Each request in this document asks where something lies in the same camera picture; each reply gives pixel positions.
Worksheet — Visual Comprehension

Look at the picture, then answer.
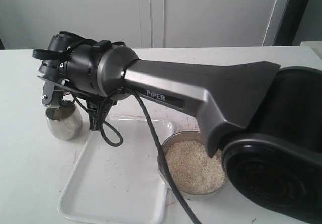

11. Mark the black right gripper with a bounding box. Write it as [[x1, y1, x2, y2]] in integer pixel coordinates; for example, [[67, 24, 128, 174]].
[[37, 31, 101, 108]]

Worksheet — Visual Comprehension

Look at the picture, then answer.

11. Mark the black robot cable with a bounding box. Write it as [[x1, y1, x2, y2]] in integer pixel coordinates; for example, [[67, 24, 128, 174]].
[[32, 39, 202, 224]]

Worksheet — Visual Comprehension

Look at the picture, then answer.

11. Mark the small steel cup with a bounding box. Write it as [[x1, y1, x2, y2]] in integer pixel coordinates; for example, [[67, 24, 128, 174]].
[[45, 100, 83, 141]]

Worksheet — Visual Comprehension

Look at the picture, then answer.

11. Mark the white rectangular plastic tray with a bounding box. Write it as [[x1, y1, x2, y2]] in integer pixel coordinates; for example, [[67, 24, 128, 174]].
[[58, 115, 167, 223]]

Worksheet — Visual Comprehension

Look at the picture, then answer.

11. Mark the white cabinet with doors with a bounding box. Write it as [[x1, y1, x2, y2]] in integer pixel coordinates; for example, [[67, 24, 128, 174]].
[[1, 0, 288, 49]]

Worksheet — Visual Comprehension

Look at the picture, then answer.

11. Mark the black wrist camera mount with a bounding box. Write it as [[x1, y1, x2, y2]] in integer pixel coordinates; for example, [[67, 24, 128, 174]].
[[86, 100, 107, 131]]

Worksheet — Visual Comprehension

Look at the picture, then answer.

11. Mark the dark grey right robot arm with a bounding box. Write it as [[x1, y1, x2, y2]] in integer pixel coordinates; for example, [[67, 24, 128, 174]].
[[32, 31, 321, 223]]

